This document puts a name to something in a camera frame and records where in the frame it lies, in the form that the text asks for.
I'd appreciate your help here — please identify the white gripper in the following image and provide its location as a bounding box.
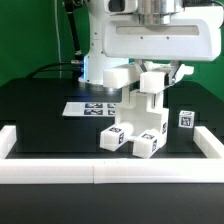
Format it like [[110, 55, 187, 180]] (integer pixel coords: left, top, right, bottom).
[[103, 16, 221, 85]]

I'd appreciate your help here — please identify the white chair seat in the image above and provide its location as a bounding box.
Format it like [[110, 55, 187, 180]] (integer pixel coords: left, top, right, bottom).
[[115, 87, 169, 138]]

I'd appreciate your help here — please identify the white chair backrest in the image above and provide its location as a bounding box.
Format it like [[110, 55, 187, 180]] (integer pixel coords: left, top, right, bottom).
[[103, 61, 194, 94]]

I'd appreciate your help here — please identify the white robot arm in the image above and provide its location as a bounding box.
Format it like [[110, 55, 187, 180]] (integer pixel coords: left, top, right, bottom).
[[83, 0, 224, 86]]

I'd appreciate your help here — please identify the white tagged cube right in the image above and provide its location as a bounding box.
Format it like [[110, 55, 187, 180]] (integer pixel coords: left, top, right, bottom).
[[178, 110, 195, 128]]

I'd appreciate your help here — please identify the white base tag plate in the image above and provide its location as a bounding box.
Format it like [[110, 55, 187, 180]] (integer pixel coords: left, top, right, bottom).
[[62, 102, 116, 117]]

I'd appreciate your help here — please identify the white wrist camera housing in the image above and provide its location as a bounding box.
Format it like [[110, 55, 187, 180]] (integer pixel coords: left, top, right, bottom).
[[105, 0, 138, 13]]

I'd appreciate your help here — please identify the black cable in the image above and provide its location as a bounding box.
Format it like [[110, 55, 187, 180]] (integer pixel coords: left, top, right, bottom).
[[26, 0, 84, 80]]

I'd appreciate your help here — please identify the white U-shaped frame wall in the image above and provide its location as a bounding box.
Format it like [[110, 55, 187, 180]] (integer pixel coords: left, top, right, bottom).
[[0, 126, 224, 184]]

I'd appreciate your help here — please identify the white cable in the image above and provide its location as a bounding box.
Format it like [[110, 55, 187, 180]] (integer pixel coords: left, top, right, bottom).
[[53, 0, 63, 79]]

